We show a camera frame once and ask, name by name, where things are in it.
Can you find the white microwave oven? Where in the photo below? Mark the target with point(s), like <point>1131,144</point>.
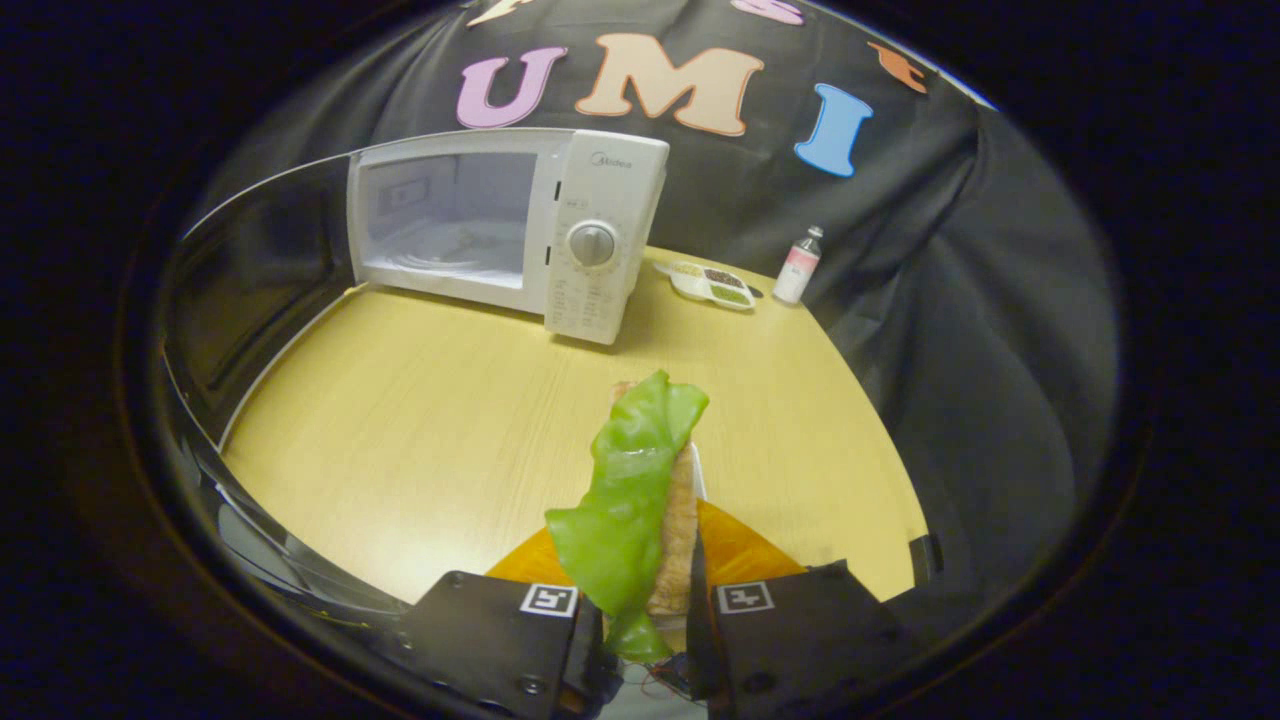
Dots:
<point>600,200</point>

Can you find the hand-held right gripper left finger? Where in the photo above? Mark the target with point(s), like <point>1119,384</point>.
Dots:
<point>490,640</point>

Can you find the small black block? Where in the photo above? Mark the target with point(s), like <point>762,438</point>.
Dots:
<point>925,560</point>

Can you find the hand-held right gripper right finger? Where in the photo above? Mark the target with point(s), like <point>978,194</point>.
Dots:
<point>702,650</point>

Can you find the sandwich with green lettuce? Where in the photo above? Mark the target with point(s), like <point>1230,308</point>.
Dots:
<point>630,500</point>

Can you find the white condiment dish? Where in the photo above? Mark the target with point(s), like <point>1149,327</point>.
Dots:
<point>720,285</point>

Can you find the small clear bottle pink label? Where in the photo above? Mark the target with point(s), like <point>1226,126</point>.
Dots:
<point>797,270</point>

